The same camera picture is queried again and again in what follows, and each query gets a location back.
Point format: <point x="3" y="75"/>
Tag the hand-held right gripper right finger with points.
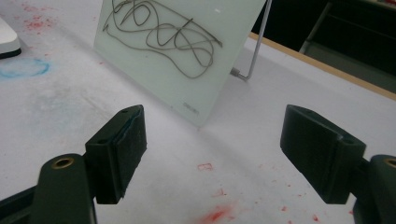
<point x="320" y="155"/>

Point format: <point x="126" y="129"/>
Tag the white whiteboard eraser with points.
<point x="7" y="39"/>

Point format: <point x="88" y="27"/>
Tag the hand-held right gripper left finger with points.
<point x="118" y="155"/>

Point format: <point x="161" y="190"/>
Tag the dark metal frame furniture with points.
<point x="348" y="59"/>

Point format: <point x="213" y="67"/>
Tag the frosted glass whiteboard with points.
<point x="174" y="77"/>

